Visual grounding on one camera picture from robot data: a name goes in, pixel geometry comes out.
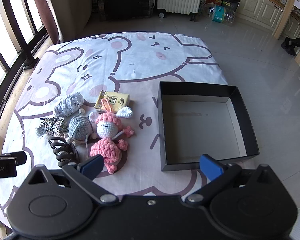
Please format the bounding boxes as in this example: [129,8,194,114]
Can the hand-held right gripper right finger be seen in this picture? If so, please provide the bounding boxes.
[185,154,280,203]

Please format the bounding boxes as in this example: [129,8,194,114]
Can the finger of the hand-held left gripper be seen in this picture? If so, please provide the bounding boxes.
[5,151,27,166]

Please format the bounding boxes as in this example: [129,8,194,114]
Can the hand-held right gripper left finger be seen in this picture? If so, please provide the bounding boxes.
[24,154,118,204]

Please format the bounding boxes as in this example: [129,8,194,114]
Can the pink crochet doll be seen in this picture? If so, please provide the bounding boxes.
[89,99,135,174]

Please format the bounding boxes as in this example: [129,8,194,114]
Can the grey crochet mouse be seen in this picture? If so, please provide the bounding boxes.
[66,109,97,145]

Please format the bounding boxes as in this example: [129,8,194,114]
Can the black cardboard box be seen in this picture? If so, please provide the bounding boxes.
[157,81,260,172]

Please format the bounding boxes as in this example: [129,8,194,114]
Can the braided rope tassel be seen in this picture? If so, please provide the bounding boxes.
[35,116,68,138]

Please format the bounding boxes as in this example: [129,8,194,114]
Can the light blue yarn bundle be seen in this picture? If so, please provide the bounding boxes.
[54,92,85,117]

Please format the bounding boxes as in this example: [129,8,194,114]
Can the yellow tissue packet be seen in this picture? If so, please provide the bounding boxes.
[94,90,134,114]

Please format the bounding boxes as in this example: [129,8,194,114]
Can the dark window railing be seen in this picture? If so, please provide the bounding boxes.
[0,0,53,153]

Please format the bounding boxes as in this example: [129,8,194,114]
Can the printed cartoon blanket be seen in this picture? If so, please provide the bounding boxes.
[0,32,256,220]

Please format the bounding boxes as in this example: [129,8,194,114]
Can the black shoes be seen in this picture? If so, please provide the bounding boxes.
[281,36,300,56]

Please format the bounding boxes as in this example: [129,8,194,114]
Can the pack of water bottles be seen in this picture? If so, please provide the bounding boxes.
[205,4,237,25]

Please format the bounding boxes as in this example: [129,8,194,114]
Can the beige curtain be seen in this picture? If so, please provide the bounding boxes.
[27,0,93,44]

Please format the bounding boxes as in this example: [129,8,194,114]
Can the black trash bin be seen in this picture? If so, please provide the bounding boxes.
[221,0,240,14]

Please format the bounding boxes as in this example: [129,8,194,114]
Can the wooden table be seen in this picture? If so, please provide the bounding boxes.
[272,0,300,68]

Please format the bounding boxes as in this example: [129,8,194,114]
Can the black trunk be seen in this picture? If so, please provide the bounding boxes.
[91,0,157,20]

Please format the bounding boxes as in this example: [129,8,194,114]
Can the cream kitchen cabinets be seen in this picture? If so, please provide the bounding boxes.
[219,0,300,38]

